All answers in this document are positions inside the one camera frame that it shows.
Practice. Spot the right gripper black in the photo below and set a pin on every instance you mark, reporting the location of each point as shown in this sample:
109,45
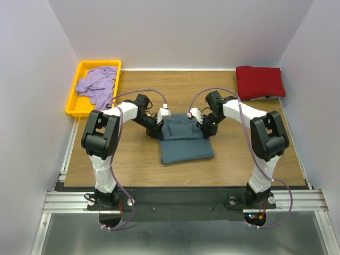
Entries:
206,130

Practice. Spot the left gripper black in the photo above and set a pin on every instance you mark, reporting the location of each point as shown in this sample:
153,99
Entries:
156,132

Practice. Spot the blue-grey t-shirt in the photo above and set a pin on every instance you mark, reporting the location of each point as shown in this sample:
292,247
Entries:
183,141

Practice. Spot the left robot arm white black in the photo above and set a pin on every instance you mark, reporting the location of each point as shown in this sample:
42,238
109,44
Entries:
101,137

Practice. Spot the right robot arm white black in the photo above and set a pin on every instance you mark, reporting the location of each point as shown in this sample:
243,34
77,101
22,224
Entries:
265,134

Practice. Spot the white item under red shirt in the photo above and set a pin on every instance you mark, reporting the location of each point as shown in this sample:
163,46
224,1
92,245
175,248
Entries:
265,98

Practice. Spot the folded red t-shirt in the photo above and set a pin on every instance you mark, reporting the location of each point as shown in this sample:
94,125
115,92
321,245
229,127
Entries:
258,82

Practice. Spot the lilac t-shirt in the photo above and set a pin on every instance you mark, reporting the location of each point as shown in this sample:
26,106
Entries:
98,86

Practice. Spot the yellow plastic tray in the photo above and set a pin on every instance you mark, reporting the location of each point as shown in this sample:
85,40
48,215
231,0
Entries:
80,106

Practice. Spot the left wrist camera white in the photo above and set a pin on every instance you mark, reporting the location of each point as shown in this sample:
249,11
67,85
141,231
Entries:
163,114

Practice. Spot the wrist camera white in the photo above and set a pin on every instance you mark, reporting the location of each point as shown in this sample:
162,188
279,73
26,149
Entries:
163,114
195,113

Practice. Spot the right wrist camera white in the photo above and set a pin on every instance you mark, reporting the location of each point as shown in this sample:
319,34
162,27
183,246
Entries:
195,113

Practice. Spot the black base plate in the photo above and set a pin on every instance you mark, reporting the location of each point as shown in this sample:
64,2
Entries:
181,204

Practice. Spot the aluminium frame rail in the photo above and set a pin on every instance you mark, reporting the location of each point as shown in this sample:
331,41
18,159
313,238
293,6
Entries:
74,202

